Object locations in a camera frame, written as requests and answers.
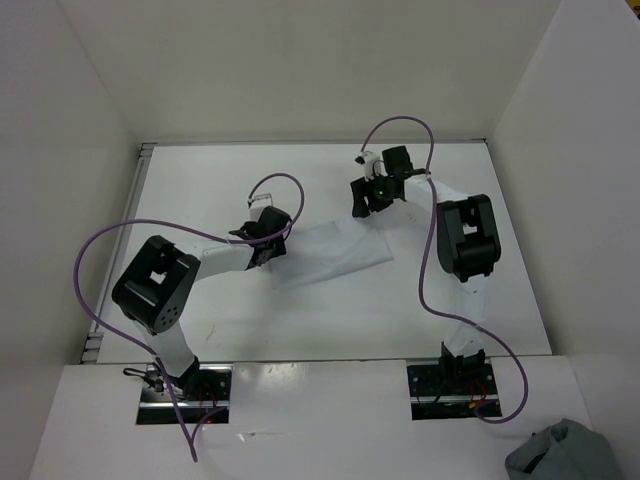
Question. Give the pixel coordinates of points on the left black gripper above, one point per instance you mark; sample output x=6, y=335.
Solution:
x=279, y=247

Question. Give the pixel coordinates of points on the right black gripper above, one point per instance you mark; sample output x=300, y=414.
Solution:
x=360, y=188

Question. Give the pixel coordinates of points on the white skirt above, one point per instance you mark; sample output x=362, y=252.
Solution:
x=327, y=251

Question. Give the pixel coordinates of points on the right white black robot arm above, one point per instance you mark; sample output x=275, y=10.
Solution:
x=463, y=228

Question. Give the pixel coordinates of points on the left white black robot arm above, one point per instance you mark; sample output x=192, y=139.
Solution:
x=154, y=288

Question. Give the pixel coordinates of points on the grey cloth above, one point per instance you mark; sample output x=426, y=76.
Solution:
x=565, y=450

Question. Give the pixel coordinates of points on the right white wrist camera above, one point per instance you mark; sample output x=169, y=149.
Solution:
x=371, y=163

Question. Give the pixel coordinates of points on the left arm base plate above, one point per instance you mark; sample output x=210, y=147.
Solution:
x=207, y=399

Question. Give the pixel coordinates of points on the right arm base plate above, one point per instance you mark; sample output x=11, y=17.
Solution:
x=434, y=396

